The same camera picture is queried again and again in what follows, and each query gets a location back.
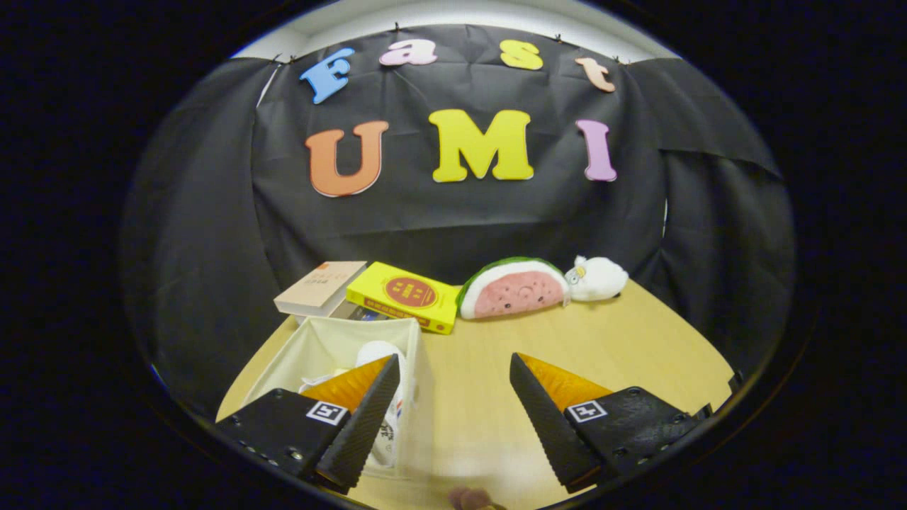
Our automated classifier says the yellow book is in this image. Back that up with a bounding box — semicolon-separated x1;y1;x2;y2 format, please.
345;261;463;335

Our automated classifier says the white plush toy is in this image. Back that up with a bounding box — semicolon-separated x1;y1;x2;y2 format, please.
565;256;629;303

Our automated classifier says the blue book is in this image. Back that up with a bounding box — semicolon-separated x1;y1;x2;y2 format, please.
333;301;390;322

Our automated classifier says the cream cover book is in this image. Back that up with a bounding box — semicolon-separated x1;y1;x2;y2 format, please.
274;261;368;317

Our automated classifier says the watermelon slice plush toy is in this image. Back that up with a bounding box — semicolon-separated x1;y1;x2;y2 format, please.
456;256;571;321

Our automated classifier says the beige fabric storage box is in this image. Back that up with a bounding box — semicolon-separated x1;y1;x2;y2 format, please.
241;316;433;479

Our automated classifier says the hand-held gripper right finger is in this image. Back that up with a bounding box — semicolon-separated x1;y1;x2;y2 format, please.
509;352;699;494

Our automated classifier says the black backdrop cloth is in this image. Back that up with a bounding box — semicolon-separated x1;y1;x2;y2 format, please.
120;25;796;419

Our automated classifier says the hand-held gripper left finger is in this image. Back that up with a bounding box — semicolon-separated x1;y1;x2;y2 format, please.
215;354;402;495

